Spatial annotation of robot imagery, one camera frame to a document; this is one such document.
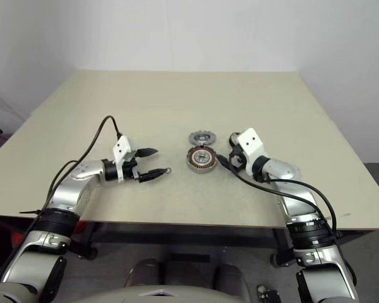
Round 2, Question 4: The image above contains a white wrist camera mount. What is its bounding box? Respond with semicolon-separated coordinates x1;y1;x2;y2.
112;135;132;183
233;128;269;176

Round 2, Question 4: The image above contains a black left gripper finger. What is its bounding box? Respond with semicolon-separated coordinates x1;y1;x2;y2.
135;146;159;159
138;168;165;184

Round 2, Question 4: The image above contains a silver tape roll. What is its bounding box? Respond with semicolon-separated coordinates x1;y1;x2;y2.
186;145;220;174

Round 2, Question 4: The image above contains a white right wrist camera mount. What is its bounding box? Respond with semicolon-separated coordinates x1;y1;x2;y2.
233;128;269;176

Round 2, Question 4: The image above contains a small black device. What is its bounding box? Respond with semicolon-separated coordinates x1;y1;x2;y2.
255;285;282;303

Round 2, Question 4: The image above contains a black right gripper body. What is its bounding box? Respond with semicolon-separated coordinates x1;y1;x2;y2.
230;141;248;169

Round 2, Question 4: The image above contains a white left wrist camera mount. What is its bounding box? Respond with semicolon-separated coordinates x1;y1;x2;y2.
112;135;132;183

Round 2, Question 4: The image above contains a grey robot torso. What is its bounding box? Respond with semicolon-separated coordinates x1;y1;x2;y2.
34;277;256;303

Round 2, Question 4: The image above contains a silver gear ring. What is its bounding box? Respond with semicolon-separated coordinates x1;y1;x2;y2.
188;130;216;146

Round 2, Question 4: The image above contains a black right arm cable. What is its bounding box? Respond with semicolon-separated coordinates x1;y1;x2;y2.
216;153;339;235

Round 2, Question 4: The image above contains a black table frame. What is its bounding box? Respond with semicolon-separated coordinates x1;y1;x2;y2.
66;220;372;269

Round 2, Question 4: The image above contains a black caster wheel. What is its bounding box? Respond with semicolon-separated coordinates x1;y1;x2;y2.
270;251;286;269
81;246;99;261

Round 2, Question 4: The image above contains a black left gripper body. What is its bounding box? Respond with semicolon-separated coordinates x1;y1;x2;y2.
122;151;141;182

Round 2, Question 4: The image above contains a dark rounded shape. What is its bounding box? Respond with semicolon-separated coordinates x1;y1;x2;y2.
214;263;251;293
128;258;160;287

